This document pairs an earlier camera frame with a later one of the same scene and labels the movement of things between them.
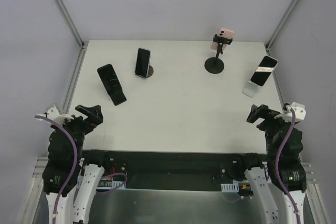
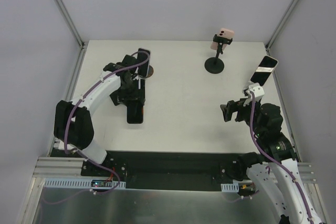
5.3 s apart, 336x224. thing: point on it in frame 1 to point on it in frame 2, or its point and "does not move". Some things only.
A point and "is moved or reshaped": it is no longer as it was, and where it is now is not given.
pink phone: x=223 y=33 does not move
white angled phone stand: x=299 y=110 to x=258 y=91
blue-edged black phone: x=143 y=61 does not move
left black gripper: x=84 y=118 to x=134 y=97
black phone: x=109 y=78 is moved or reshaped
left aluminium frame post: x=64 y=10 does not move
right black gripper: x=265 y=118 to x=228 y=111
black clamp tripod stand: x=216 y=65 does not move
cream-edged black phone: x=264 y=70 does not move
